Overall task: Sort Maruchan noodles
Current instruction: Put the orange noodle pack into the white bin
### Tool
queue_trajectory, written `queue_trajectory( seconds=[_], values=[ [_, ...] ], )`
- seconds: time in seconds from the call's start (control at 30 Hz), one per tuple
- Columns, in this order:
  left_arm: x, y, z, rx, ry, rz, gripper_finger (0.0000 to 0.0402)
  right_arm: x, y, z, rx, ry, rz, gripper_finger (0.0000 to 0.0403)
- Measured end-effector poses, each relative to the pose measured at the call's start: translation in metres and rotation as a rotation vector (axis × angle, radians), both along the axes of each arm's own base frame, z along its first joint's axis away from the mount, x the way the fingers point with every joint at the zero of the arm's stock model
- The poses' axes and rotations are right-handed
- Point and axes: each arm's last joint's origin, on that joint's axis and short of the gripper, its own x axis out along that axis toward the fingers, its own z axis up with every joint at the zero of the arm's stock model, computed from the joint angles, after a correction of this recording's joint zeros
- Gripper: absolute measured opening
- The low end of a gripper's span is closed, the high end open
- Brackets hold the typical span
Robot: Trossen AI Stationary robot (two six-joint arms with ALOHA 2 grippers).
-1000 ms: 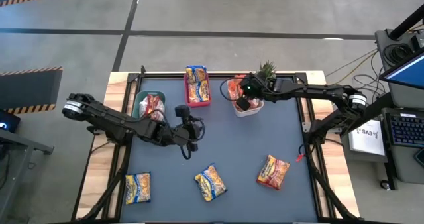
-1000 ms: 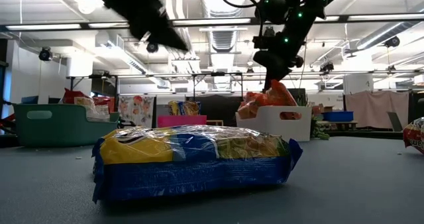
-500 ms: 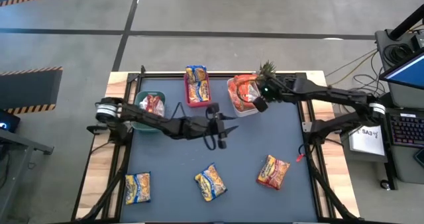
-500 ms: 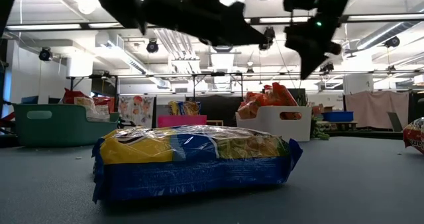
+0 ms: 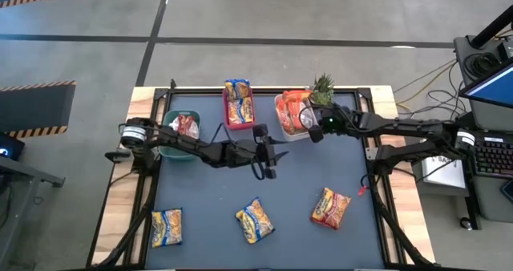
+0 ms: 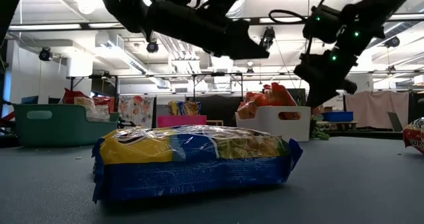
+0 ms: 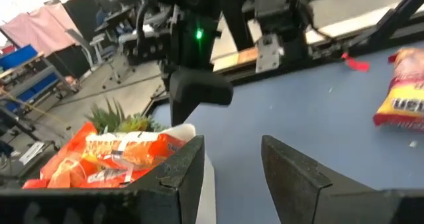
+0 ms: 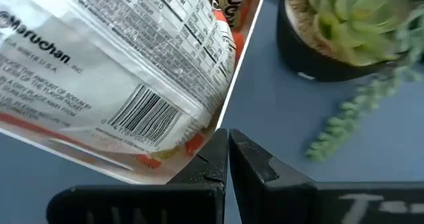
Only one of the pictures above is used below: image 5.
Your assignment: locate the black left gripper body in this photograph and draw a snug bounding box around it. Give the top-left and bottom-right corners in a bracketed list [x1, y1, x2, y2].
[238, 136, 277, 180]

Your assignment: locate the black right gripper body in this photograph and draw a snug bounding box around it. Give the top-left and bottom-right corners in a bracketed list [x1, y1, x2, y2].
[312, 106, 362, 138]

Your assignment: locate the white plastic bin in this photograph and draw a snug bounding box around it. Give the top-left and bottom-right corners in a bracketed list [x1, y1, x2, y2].
[274, 92, 317, 143]

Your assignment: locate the potted succulent plant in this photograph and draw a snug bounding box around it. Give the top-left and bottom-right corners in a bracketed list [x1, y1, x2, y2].
[310, 72, 336, 107]

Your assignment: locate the red plastic bin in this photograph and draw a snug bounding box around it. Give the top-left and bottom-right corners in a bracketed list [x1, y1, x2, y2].
[222, 87, 257, 131]

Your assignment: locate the teal plastic bin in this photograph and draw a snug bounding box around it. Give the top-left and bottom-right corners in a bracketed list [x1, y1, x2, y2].
[158, 109, 201, 162]

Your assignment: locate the grey-blue table mat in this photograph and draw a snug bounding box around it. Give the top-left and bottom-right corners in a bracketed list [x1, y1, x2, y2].
[146, 92, 386, 270]

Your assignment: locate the white paper sign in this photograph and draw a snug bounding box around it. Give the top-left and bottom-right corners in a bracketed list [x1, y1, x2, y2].
[421, 154, 468, 190]

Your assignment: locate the laptop computer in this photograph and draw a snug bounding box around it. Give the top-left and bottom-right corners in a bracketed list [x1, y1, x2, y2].
[452, 34, 513, 224]

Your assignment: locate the monitor with blue screen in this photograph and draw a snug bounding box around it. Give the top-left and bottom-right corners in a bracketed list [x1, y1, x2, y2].
[458, 60, 513, 110]

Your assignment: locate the black backlit keyboard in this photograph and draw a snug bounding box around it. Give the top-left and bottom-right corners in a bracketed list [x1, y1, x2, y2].
[475, 136, 513, 180]

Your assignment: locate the black diagonal pole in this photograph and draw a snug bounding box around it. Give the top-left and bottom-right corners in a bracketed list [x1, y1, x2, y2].
[469, 6, 513, 50]

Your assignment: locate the dark rounded device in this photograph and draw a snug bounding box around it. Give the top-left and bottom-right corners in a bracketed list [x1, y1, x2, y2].
[500, 178, 513, 202]

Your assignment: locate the grey metal desk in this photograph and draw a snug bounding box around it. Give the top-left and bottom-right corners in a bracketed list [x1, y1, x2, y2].
[0, 154, 67, 271]

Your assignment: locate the black device with blue light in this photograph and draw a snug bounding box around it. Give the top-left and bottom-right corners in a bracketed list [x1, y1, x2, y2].
[0, 132, 26, 162]

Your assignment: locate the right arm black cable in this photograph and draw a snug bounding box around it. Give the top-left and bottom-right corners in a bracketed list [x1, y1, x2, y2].
[298, 104, 317, 130]

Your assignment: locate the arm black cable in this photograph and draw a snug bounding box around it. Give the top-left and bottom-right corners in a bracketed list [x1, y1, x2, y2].
[208, 122, 238, 144]
[298, 104, 317, 130]

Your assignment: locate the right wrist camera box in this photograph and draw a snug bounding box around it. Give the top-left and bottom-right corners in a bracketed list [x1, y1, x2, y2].
[307, 124, 325, 144]

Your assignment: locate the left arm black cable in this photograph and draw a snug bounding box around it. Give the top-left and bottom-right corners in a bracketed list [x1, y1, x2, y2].
[208, 122, 238, 144]

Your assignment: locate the yellow floor cable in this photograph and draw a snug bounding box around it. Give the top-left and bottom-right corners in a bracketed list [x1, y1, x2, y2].
[394, 60, 458, 114]

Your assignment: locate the black metal rig frame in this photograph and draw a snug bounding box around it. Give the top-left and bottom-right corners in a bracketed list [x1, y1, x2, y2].
[86, 87, 438, 271]

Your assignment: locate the black floor cable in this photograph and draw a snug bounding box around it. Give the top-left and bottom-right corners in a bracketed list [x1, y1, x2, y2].
[408, 62, 468, 122]

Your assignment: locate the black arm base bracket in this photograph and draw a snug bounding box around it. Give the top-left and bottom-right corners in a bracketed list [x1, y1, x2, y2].
[104, 149, 133, 164]

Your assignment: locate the coiled black cable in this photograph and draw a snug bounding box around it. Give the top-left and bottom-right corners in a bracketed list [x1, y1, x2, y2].
[464, 52, 502, 78]

